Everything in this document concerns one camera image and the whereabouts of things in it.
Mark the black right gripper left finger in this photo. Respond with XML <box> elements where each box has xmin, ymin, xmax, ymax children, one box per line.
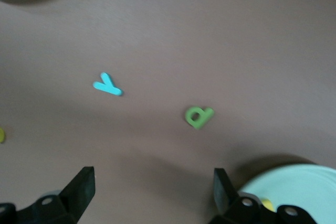
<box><xmin>0</xmin><ymin>166</ymin><xmax>96</xmax><ymax>224</ymax></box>

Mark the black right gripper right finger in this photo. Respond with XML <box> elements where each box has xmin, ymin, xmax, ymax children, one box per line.
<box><xmin>209</xmin><ymin>168</ymin><xmax>319</xmax><ymax>224</ymax></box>

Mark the yellow foam letter a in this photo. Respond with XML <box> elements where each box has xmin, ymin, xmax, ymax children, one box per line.
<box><xmin>261</xmin><ymin>199</ymin><xmax>277</xmax><ymax>213</ymax></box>

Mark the green foam letter d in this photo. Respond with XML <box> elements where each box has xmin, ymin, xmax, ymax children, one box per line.
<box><xmin>184</xmin><ymin>106</ymin><xmax>215</xmax><ymax>130</ymax></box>

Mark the cyan foam letter y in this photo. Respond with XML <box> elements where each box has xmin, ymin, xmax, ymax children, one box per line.
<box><xmin>92</xmin><ymin>72</ymin><xmax>124</xmax><ymax>97</ymax></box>

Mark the light green plate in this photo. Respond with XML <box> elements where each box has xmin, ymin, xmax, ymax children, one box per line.
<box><xmin>236</xmin><ymin>164</ymin><xmax>336</xmax><ymax>224</ymax></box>

